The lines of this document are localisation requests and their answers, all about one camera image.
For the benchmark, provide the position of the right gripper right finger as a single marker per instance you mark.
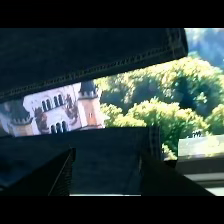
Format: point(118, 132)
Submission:
point(160, 183)

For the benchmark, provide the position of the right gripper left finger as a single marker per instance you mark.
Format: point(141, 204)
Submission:
point(56, 180)

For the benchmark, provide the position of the blue jeans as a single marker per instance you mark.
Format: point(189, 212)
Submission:
point(66, 50)

